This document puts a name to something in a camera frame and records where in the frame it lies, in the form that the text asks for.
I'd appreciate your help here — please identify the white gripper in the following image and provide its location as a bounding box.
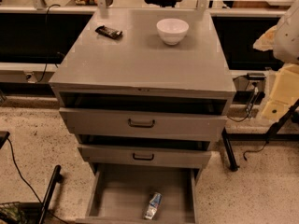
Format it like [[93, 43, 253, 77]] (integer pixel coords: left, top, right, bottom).
[[262, 63, 299, 120]]

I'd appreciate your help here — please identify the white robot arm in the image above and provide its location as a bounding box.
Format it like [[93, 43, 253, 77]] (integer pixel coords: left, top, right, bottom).
[[262, 1, 299, 120]]

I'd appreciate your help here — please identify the grey drawer cabinet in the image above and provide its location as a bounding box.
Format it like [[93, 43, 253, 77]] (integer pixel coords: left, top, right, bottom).
[[49, 7, 237, 173]]

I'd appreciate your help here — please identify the grey top drawer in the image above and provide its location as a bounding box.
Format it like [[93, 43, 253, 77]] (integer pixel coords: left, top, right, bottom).
[[60, 108, 227, 141]]

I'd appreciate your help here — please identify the grey open bottom drawer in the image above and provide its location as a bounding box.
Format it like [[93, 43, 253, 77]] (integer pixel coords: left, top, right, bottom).
[[76, 164, 198, 224]]

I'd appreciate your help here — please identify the grey middle drawer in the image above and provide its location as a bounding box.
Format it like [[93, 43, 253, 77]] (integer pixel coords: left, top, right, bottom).
[[78, 145, 211, 169]]

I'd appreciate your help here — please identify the black table leg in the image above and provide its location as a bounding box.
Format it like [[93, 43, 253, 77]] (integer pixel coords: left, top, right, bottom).
[[221, 129, 239, 172]]

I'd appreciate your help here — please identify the white ceramic bowl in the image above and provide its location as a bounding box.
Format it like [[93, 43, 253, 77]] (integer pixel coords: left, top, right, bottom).
[[156, 19, 189, 45]]

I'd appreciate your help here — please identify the dark snack bar wrapper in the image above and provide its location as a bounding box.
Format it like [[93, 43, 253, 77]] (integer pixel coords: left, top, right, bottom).
[[95, 25, 122, 39]]

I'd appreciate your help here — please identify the black metal stand leg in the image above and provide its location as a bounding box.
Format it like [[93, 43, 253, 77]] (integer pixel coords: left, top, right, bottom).
[[36, 165, 62, 224]]

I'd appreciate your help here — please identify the black cable on floor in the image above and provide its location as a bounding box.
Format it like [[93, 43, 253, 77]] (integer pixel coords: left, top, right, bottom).
[[6, 137, 68, 224]]

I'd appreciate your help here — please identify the wire basket with items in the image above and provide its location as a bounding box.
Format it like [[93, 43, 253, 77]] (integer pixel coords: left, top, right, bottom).
[[0, 202, 28, 224]]

